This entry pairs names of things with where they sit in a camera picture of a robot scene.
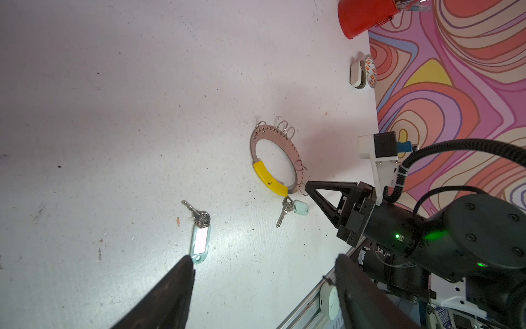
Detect key with long mint tag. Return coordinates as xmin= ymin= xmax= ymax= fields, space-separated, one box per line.
xmin=182 ymin=200 xmax=211 ymax=265

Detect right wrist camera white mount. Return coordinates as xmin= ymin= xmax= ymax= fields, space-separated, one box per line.
xmin=358 ymin=132 xmax=418 ymax=206

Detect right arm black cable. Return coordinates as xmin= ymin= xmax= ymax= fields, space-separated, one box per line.
xmin=381 ymin=138 xmax=526 ymax=204

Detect tape roll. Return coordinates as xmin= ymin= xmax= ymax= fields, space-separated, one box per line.
xmin=360 ymin=54 xmax=378 ymax=90

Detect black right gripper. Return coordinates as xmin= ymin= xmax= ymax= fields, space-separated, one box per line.
xmin=305 ymin=180 xmax=375 ymax=247

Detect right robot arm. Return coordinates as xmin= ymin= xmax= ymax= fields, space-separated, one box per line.
xmin=305 ymin=181 xmax=525 ymax=328

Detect white oval button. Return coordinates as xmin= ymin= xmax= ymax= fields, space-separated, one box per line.
xmin=319 ymin=282 xmax=340 ymax=321

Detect metal keyring organizer yellow grip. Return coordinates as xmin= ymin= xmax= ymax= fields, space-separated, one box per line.
xmin=249 ymin=117 xmax=308 ymax=197

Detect key with small mint tag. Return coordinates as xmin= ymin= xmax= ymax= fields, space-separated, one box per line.
xmin=276 ymin=196 xmax=310 ymax=228

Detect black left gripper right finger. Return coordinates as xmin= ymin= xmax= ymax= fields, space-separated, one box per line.
xmin=335 ymin=254 xmax=419 ymax=328

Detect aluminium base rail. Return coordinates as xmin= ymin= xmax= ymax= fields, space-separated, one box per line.
xmin=278 ymin=267 xmax=344 ymax=328

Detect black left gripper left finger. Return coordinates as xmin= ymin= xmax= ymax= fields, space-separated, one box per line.
xmin=113 ymin=255 xmax=195 ymax=328

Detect red pen cup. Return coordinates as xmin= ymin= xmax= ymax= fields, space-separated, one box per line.
xmin=337 ymin=0 xmax=399 ymax=40

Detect pens in cup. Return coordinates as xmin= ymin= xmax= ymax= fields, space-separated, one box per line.
xmin=395 ymin=0 xmax=432 ymax=12

